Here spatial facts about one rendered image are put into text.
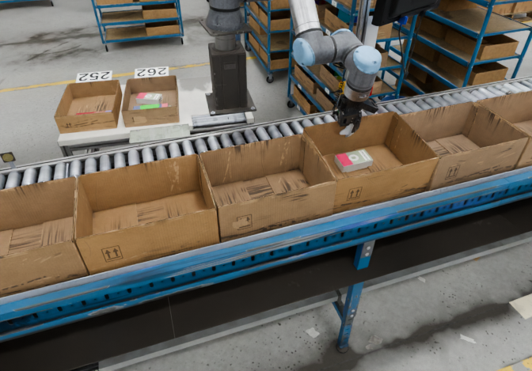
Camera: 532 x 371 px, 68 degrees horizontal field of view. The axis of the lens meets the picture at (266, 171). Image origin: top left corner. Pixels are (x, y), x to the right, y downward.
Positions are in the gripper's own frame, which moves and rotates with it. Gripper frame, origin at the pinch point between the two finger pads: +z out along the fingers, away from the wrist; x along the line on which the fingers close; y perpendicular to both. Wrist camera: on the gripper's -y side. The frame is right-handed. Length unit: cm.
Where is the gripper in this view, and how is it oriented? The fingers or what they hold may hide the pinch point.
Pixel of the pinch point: (347, 133)
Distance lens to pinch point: 159.3
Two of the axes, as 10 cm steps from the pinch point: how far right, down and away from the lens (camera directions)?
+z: -0.7, 6.2, 7.8
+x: 3.1, 7.6, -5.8
